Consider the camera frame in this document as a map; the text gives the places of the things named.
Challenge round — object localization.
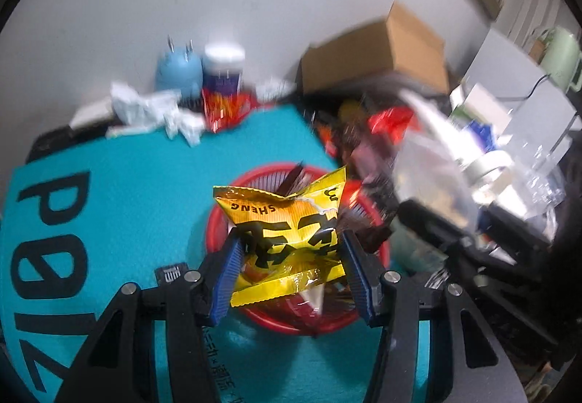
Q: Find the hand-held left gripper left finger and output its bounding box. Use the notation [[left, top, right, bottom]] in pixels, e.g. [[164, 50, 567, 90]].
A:
[[57, 232, 246, 403]]

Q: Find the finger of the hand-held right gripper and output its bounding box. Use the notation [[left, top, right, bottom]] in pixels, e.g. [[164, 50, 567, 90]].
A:
[[398, 199, 460, 249], [484, 205, 553, 244]]

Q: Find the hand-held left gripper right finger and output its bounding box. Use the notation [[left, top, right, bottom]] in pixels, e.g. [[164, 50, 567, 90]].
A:
[[339, 230, 528, 403]]

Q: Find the yellow snack packet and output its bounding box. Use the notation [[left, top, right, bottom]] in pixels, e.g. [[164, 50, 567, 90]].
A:
[[214, 165, 348, 308]]

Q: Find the red plastic mesh basket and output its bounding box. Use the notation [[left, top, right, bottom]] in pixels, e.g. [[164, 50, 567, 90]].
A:
[[206, 163, 392, 335]]

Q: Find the shiny red packet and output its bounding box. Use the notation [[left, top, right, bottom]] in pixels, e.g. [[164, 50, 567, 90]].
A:
[[368, 107, 421, 144]]

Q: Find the teal printed bubble mat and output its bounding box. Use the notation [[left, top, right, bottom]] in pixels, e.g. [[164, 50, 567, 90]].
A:
[[0, 105, 432, 403]]

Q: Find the small white box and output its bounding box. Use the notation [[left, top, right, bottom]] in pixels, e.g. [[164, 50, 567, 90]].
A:
[[450, 82, 512, 131]]

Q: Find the grey cabinet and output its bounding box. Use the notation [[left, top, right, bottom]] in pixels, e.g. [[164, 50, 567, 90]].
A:
[[461, 27, 578, 149]]

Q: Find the red candy wrapper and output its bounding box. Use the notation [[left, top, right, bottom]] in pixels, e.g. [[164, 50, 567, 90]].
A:
[[201, 88, 260, 133]]

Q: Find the pale green kettle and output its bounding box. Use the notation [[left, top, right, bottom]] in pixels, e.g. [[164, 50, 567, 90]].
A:
[[539, 26, 582, 94]]

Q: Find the brown cardboard box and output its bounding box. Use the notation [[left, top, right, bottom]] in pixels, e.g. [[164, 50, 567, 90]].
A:
[[298, 1, 451, 96]]

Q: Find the crumpled white paper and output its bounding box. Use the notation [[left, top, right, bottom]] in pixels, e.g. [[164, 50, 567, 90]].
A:
[[255, 78, 296, 101]]

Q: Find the crumpled white tissue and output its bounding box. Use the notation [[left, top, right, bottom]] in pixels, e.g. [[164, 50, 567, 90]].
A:
[[105, 82, 207, 146]]

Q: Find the white jar with purple label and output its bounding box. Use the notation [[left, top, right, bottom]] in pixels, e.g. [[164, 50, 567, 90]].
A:
[[201, 44, 246, 96]]

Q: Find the light blue humidifier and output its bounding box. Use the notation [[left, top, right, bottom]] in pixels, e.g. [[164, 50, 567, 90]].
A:
[[155, 35, 203, 101]]

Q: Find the flat white box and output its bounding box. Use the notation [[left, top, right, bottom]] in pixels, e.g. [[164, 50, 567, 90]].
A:
[[68, 100, 114, 131]]

